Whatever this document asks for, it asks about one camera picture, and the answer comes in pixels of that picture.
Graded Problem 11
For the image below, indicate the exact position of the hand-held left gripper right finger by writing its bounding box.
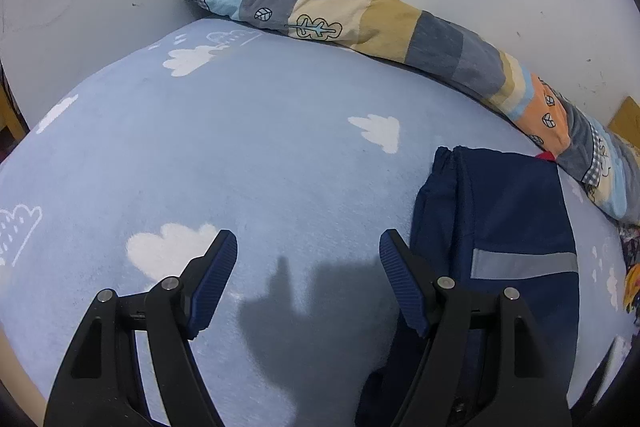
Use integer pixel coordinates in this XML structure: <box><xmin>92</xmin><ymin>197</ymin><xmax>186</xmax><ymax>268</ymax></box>
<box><xmin>355</xmin><ymin>229</ymin><xmax>572</xmax><ymax>427</ymax></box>

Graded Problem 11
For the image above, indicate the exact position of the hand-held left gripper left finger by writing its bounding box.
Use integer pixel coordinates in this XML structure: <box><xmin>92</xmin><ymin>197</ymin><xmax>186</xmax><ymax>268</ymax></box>
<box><xmin>43</xmin><ymin>229</ymin><xmax>238</xmax><ymax>427</ymax></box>

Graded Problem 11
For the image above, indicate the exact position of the navy blue garment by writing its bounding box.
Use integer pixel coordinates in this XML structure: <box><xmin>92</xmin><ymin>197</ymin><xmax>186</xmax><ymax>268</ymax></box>
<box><xmin>356</xmin><ymin>146</ymin><xmax>581</xmax><ymax>427</ymax></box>

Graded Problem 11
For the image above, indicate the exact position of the light blue cloud blanket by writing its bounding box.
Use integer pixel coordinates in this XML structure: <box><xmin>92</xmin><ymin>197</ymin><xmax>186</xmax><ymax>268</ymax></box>
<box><xmin>0</xmin><ymin>17</ymin><xmax>637</xmax><ymax>427</ymax></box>

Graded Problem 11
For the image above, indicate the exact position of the colourful printed cloth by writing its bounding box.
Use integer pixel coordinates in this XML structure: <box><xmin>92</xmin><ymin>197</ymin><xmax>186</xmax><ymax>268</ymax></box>
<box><xmin>618</xmin><ymin>224</ymin><xmax>640</xmax><ymax>314</ymax></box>

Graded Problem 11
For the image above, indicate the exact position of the patchwork printed long pillow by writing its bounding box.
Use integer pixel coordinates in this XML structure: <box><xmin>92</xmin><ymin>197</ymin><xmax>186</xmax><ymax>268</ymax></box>
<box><xmin>182</xmin><ymin>0</ymin><xmax>640</xmax><ymax>225</ymax></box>

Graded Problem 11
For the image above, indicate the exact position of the yellow wooden board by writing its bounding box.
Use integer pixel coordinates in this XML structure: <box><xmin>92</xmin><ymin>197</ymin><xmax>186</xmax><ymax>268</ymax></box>
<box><xmin>608</xmin><ymin>96</ymin><xmax>640</xmax><ymax>144</ymax></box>

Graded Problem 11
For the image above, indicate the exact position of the wooden bed frame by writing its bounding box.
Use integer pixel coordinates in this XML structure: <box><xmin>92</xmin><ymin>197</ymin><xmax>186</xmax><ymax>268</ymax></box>
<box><xmin>0</xmin><ymin>72</ymin><xmax>29</xmax><ymax>164</ymax></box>

